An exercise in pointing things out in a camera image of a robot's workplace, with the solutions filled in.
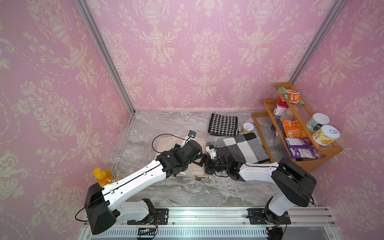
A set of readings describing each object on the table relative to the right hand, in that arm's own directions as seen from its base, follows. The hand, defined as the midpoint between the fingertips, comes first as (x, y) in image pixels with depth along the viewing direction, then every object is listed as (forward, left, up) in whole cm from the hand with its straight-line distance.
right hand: (195, 164), depth 80 cm
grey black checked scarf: (+15, -34, -10) cm, 38 cm away
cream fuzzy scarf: (-2, 0, 0) cm, 2 cm away
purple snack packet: (+4, -57, +6) cm, 58 cm away
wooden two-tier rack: (+26, -56, -10) cm, 63 cm away
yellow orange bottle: (-8, +41, +9) cm, 42 cm away
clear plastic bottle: (+23, -58, +10) cm, 63 cm away
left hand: (+5, +4, +9) cm, 11 cm away
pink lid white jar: (+29, -54, +12) cm, 63 cm away
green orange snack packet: (+29, -56, +21) cm, 66 cm away
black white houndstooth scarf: (+33, -20, -7) cm, 39 cm away
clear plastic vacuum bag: (+17, +37, -10) cm, 42 cm away
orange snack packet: (+16, -58, +6) cm, 61 cm away
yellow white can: (0, -57, +22) cm, 61 cm away
